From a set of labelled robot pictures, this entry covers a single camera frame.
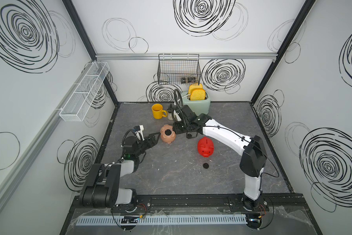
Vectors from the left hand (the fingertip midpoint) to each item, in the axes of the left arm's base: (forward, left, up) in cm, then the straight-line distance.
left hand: (157, 135), depth 86 cm
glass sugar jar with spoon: (+23, -6, -3) cm, 24 cm away
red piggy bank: (-5, -29, -3) cm, 29 cm away
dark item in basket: (+28, -19, +20) cm, 40 cm away
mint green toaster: (+23, -27, +2) cm, 35 cm away
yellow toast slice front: (+29, -25, +8) cm, 38 cm away
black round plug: (-13, -30, -12) cm, 34 cm away
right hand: (+3, -10, +5) cm, 12 cm away
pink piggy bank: (+4, -6, -4) cm, 8 cm away
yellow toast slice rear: (+35, -23, +10) cm, 43 cm away
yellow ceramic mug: (+23, +3, -5) cm, 23 cm away
